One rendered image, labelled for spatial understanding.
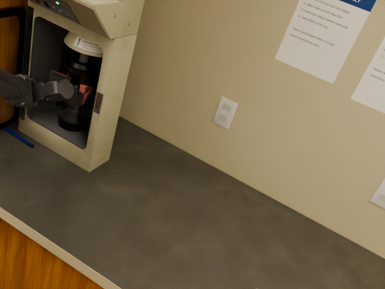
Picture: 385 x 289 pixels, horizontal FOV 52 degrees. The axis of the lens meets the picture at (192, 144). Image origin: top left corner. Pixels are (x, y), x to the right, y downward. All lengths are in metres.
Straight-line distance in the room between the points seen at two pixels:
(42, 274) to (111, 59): 0.66
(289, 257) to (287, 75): 0.60
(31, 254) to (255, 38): 0.99
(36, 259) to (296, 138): 0.94
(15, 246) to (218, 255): 0.61
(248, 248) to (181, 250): 0.23
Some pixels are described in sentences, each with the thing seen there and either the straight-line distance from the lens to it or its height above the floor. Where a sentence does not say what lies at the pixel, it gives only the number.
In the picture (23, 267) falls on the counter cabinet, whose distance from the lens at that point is 1.36.
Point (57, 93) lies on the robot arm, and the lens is 1.16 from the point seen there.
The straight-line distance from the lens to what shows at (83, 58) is 1.33.
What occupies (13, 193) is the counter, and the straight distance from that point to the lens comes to 1.26.
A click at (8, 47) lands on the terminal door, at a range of 1.31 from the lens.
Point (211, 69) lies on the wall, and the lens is 1.48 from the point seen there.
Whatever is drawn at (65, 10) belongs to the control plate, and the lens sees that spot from 1.15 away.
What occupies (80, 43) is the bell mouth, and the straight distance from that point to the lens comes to 1.25.
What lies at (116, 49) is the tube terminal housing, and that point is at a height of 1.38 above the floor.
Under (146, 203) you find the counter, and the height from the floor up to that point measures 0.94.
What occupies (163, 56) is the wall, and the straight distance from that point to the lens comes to 1.57.
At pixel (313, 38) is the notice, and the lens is 1.36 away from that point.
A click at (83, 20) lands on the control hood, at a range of 1.13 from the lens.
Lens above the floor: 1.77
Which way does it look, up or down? 30 degrees down
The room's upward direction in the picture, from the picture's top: 19 degrees clockwise
